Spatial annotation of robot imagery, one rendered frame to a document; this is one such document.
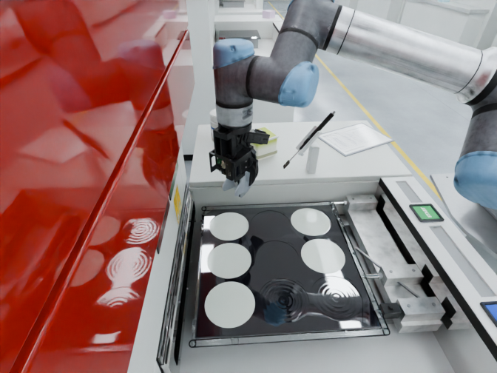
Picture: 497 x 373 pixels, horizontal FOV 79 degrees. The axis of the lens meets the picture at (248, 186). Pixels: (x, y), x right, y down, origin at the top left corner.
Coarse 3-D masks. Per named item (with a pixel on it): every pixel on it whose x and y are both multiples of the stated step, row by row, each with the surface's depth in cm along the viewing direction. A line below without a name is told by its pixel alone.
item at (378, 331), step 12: (252, 336) 55; (264, 336) 54; (276, 336) 54; (300, 336) 54; (312, 336) 54; (324, 336) 55; (336, 336) 55; (348, 336) 55; (360, 336) 55; (372, 336) 55
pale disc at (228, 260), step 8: (216, 248) 71; (224, 248) 71; (232, 248) 71; (240, 248) 71; (216, 256) 69; (224, 256) 69; (232, 256) 69; (240, 256) 69; (248, 256) 69; (208, 264) 67; (216, 264) 67; (224, 264) 67; (232, 264) 67; (240, 264) 67; (248, 264) 67; (216, 272) 66; (224, 272) 66; (232, 272) 66; (240, 272) 66
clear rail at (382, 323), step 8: (336, 208) 82; (336, 216) 80; (344, 232) 75; (352, 248) 71; (352, 256) 69; (360, 264) 67; (360, 272) 65; (368, 288) 62; (368, 296) 61; (376, 304) 59; (376, 312) 58; (384, 320) 57; (384, 328) 56
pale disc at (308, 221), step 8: (296, 216) 79; (304, 216) 80; (312, 216) 80; (320, 216) 80; (296, 224) 77; (304, 224) 77; (312, 224) 77; (320, 224) 77; (328, 224) 77; (304, 232) 75; (312, 232) 75; (320, 232) 75
